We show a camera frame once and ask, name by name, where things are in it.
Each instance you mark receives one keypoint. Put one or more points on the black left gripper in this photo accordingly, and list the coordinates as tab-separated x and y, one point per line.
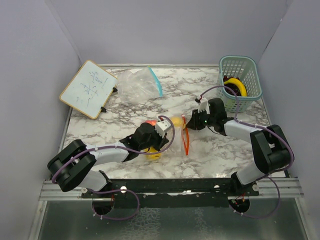
162	141

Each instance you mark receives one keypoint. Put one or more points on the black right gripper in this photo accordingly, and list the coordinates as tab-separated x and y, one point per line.
194	123

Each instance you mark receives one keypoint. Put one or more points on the fake tan pear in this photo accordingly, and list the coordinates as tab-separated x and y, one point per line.
178	121

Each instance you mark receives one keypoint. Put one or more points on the blue zip clear bag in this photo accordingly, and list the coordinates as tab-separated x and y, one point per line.
137	87

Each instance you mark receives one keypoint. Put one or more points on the purple fake grapes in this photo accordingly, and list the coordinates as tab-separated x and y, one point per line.
232	87

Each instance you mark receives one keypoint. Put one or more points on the fake yellow banana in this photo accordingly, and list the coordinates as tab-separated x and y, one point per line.
237	85

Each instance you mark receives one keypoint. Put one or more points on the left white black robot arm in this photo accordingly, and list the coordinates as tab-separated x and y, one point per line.
72	167

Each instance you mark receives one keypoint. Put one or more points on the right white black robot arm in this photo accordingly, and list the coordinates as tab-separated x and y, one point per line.
271	151

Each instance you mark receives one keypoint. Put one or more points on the fake yellow lemon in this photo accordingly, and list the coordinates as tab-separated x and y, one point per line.
152	157

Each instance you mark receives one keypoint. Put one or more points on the fake pink peach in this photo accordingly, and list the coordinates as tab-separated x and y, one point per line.
151	122

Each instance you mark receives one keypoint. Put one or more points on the yellow framed whiteboard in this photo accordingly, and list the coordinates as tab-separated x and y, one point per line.
89	89

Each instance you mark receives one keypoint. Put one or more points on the teal plastic basket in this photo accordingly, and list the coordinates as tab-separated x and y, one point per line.
239	82

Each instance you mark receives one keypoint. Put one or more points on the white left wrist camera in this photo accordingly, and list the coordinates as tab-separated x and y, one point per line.
162	127

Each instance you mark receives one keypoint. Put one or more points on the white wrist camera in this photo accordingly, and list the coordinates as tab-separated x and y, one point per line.
162	127
202	103

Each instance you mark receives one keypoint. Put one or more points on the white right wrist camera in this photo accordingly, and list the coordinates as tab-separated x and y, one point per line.
202	103

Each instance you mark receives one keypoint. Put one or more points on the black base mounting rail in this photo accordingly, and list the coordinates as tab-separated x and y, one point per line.
171	192

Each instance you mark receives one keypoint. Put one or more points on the aluminium extrusion rail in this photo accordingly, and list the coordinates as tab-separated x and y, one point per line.
267	189

